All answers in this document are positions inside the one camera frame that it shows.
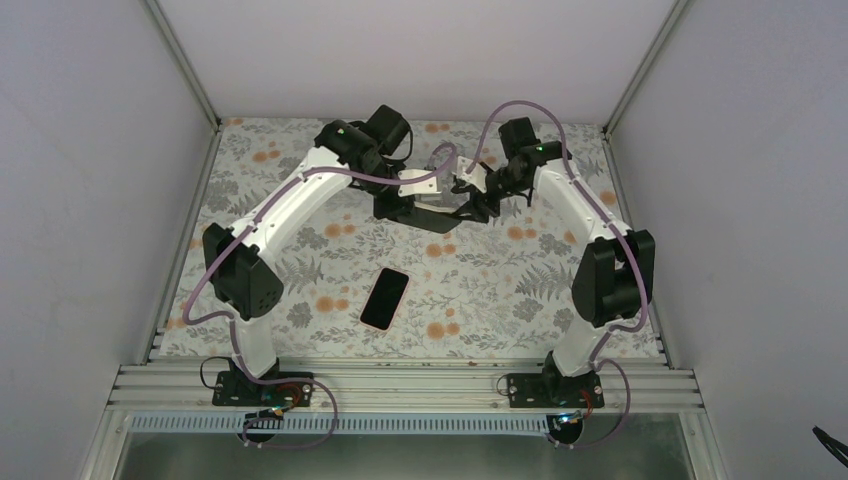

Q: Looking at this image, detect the black object at corner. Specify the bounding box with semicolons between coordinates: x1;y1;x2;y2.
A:
812;426;848;467

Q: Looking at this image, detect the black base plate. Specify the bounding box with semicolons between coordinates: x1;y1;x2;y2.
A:
505;372;605;409
211;369;314;408

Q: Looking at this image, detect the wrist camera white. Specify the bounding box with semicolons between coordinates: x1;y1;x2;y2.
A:
398;169;441;198
451;156;488;194

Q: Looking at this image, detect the aluminium rail frame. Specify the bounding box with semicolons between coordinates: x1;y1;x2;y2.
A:
83;357;726;479

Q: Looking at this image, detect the purple cable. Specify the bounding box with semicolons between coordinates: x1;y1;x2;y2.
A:
476;100;651;450
182;141;458;450

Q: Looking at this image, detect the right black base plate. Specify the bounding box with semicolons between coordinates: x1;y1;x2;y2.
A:
505;372;605;409

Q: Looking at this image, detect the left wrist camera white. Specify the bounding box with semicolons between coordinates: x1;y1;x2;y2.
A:
398;169;441;198

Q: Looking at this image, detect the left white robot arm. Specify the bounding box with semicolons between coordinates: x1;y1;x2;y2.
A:
202;105;412;405

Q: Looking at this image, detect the black phone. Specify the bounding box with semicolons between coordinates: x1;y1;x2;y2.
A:
402;207;462;234

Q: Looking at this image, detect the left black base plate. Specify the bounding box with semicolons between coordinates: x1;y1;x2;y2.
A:
211;369;314;408

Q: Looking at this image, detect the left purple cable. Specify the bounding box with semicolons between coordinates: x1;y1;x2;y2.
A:
182;141;458;450

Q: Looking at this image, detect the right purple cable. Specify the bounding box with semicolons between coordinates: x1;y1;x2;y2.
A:
476;100;651;450

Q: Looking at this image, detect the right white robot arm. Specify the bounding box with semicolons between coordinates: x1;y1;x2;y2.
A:
454;117;656;407

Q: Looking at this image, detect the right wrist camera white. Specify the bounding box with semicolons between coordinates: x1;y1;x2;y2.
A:
451;156;488;194

